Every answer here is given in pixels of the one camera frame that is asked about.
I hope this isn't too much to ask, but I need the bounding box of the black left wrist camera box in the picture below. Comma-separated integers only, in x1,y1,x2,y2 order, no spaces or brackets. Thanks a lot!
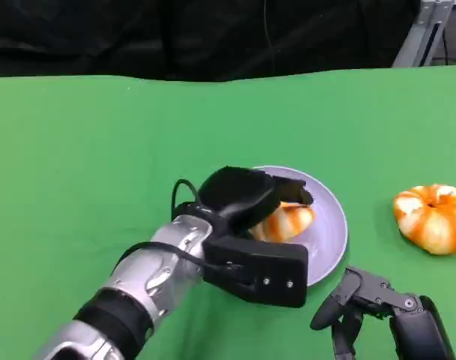
202,236,311,310

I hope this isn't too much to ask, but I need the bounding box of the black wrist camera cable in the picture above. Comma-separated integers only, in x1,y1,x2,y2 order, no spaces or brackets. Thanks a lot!
117,241,256,283

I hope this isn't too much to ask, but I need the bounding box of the black backdrop curtain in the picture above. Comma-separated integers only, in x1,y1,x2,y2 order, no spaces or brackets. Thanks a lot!
0,0,423,83

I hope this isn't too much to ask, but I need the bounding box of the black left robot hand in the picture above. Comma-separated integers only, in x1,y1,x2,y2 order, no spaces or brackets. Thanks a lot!
196,166,315,238

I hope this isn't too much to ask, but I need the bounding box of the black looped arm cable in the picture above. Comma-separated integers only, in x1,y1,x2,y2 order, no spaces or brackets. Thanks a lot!
170,178,203,223

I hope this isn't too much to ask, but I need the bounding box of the orange and white toy bread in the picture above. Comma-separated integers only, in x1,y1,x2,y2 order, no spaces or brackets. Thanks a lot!
391,184,456,257
249,201,317,243

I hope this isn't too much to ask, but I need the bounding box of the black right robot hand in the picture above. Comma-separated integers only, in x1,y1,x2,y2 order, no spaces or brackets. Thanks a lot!
309,265,456,360

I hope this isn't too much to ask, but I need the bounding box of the grey metal frame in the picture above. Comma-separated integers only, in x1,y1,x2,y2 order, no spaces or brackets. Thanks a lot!
391,0,456,68

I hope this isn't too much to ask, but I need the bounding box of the lilac plate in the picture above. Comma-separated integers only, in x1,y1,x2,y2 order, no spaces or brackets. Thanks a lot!
246,165,350,288

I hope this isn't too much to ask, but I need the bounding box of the green table cloth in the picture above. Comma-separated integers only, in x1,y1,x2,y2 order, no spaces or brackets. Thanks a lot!
0,64,456,360

